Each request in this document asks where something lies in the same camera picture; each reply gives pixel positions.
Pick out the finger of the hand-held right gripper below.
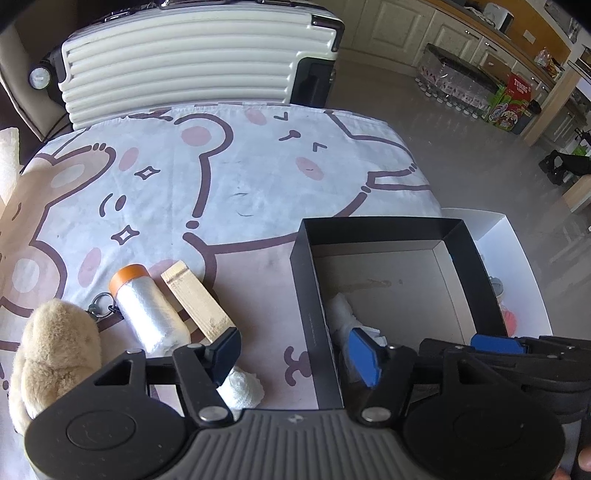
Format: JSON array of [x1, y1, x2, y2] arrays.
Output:
[[419, 334, 555, 358]]

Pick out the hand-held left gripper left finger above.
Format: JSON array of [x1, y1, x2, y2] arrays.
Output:
[[92, 328, 243, 428]]

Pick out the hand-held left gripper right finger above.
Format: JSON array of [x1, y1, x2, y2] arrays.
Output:
[[347, 329, 523, 424]]

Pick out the white gauze wad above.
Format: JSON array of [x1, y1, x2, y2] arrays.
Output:
[[325, 292, 389, 358], [216, 366, 265, 409]]

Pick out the black cardboard box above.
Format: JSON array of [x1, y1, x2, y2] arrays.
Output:
[[289, 217, 509, 411]]

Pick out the plastic film roll orange cap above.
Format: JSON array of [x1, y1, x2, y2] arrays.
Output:
[[108, 263, 191, 359]]

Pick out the beige plush toy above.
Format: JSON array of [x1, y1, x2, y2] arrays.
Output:
[[7, 298, 105, 437]]

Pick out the person's right hand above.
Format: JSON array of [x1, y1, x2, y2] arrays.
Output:
[[551, 444, 591, 480]]

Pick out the red small item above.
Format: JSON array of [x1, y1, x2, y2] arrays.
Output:
[[500, 305, 519, 335]]

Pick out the wooden block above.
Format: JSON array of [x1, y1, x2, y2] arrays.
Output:
[[160, 259, 239, 345]]

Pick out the bear printed blanket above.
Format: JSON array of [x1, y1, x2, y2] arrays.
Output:
[[0, 102, 445, 467]]

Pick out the black chair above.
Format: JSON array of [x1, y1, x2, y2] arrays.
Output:
[[542, 149, 591, 186]]

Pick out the green carton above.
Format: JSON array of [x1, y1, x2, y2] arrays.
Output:
[[482, 85, 509, 126]]

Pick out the red carton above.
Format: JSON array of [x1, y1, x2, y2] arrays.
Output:
[[499, 72, 539, 136]]

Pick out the shrink-wrapped bottle pack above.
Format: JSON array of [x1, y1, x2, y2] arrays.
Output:
[[416, 43, 505, 121]]

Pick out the white ribbed suitcase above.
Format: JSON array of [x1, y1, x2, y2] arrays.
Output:
[[28, 0, 346, 131]]

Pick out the cream kitchen cabinets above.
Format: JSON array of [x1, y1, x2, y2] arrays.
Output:
[[339, 0, 587, 148]]

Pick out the white toaster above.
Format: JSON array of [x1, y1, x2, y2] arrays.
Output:
[[483, 2, 516, 31]]

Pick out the metal key ring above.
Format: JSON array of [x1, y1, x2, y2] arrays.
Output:
[[87, 292, 122, 322]]

